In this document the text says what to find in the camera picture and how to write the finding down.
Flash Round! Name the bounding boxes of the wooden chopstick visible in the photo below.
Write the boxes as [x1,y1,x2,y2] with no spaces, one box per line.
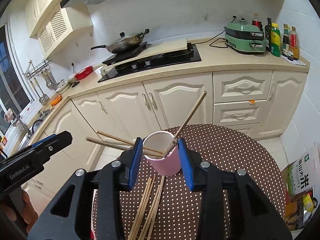
[147,176,165,240]
[163,139,177,158]
[128,176,156,240]
[138,186,160,240]
[171,91,207,141]
[86,137,162,158]
[97,131,162,154]
[128,177,152,240]

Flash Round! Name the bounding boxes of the pink paper cup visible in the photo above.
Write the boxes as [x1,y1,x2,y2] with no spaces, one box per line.
[143,131,181,177]

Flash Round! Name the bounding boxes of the person left hand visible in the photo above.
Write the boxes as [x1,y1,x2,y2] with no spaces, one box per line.
[1,189,39,233]

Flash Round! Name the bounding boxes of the stainless steel sink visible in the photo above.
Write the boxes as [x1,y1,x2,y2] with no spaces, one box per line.
[17,108,53,151]

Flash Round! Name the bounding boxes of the orange sponge box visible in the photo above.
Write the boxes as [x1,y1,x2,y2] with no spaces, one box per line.
[50,94,62,107]

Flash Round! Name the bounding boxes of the hanging ladle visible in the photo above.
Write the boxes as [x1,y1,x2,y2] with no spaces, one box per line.
[33,77,49,105]

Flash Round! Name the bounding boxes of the chrome faucet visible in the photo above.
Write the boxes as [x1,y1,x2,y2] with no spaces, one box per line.
[4,108,33,136]

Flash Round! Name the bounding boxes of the stacked white bowls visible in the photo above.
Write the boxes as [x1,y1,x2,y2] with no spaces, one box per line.
[55,80,71,94]

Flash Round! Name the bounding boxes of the window with bars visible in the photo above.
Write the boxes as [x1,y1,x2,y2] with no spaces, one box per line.
[0,26,30,134]

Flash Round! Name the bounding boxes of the lower cream cabinets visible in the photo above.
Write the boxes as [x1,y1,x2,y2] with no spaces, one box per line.
[21,69,308,205]

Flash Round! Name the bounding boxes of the cream cabinets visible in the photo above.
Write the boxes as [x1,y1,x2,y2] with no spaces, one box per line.
[21,69,308,205]
[25,0,93,59]

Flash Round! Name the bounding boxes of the brown polka dot tablecloth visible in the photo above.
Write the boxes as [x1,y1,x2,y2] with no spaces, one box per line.
[91,123,287,240]

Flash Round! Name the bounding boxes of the rice cardboard box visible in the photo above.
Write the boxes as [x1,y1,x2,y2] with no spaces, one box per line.
[281,153,316,196]

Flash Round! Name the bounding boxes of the red plastic container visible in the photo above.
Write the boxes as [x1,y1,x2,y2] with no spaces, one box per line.
[74,66,93,81]

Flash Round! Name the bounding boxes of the white mug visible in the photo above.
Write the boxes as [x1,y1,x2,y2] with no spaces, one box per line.
[94,66,107,77]

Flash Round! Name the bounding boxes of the black induction cooker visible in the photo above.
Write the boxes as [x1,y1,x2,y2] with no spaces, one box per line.
[102,42,151,66]

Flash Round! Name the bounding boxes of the upper cream cabinets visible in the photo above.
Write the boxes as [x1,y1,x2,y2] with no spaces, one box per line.
[25,0,93,59]

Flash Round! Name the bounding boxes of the black wok with lid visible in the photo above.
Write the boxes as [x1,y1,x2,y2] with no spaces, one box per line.
[91,28,150,54]

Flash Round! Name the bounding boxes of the beige cutting board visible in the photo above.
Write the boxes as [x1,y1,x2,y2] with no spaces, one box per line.
[111,38,188,67]

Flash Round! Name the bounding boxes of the black glass stovetop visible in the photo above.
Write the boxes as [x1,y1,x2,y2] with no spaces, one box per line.
[98,43,201,83]

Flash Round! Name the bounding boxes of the dark soy sauce bottle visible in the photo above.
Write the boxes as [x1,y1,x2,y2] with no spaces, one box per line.
[282,23,290,57]

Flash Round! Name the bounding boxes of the green oil bottle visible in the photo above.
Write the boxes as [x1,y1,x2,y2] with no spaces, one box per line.
[271,23,281,57]

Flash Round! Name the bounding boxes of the orange sauce bottle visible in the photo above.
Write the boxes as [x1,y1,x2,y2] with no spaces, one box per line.
[290,26,300,60]

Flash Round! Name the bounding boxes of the green electric cooker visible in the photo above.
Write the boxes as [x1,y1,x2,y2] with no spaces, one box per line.
[224,18,266,54]

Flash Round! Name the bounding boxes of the dark glass bottle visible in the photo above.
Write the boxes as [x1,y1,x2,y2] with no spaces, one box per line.
[265,17,272,52]

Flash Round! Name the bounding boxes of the red cap sauce bottle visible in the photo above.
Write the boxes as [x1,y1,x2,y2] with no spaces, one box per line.
[252,14,263,31]

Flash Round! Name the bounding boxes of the wall utensil rack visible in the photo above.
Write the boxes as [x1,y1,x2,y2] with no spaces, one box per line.
[23,59,53,80]

